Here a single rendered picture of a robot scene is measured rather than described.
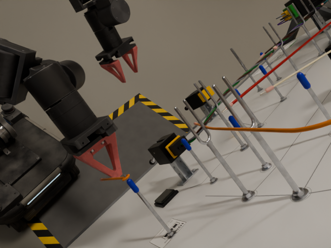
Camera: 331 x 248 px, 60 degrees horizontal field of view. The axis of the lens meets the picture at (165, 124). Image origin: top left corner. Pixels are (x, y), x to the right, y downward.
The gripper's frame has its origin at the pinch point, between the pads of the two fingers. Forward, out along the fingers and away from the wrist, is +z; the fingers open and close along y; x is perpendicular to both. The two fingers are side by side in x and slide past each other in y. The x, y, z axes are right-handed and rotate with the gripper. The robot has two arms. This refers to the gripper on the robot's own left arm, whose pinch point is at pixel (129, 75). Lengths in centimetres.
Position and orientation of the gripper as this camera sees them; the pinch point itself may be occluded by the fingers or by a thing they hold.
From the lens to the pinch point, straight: 84.9
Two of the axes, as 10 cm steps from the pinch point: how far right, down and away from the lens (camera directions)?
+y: 5.7, -6.3, 5.3
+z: 4.1, 7.7, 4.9
